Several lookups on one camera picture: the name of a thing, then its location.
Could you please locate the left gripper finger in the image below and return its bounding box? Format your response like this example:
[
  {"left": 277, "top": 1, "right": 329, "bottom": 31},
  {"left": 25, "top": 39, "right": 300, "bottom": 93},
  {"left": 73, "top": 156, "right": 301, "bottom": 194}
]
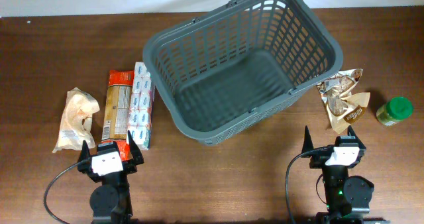
[
  {"left": 127, "top": 131, "right": 144, "bottom": 164},
  {"left": 78, "top": 140, "right": 91, "bottom": 164}
]

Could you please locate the brown snack bag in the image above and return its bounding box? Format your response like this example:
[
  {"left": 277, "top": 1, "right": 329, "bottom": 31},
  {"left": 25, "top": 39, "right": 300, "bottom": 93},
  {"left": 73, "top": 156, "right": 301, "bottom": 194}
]
[{"left": 317, "top": 68, "right": 370, "bottom": 134}]

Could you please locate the clear bag of bread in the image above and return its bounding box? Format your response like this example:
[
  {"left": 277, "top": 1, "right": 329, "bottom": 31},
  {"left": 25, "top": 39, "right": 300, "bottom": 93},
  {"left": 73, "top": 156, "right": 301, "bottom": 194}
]
[{"left": 52, "top": 87, "right": 100, "bottom": 153}]

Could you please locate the tissue pack multipack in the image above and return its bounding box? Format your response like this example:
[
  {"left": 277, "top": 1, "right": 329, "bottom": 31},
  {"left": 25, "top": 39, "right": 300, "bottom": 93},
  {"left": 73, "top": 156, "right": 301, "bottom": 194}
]
[{"left": 127, "top": 62, "right": 155, "bottom": 150}]

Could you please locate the green lid jar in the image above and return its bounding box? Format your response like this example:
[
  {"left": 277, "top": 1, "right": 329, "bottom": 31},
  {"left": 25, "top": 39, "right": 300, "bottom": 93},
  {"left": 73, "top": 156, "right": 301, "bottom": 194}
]
[{"left": 376, "top": 97, "right": 414, "bottom": 126}]

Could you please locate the orange cracker package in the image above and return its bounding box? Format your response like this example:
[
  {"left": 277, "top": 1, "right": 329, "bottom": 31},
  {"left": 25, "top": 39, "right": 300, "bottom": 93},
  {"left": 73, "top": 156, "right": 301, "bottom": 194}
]
[{"left": 101, "top": 70, "right": 134, "bottom": 161}]

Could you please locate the grey plastic basket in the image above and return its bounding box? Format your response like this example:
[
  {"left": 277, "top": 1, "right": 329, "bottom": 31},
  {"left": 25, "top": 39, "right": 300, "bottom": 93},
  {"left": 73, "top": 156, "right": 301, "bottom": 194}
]
[{"left": 142, "top": 0, "right": 343, "bottom": 145}]

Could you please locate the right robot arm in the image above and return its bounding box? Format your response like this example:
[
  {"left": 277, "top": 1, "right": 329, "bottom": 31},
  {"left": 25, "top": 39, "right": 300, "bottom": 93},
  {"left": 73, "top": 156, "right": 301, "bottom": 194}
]
[{"left": 301, "top": 127, "right": 374, "bottom": 223}]

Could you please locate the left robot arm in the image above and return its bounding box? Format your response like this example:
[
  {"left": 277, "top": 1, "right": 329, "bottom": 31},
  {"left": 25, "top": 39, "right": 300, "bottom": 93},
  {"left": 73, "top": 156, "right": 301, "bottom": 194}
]
[{"left": 78, "top": 133, "right": 144, "bottom": 224}]

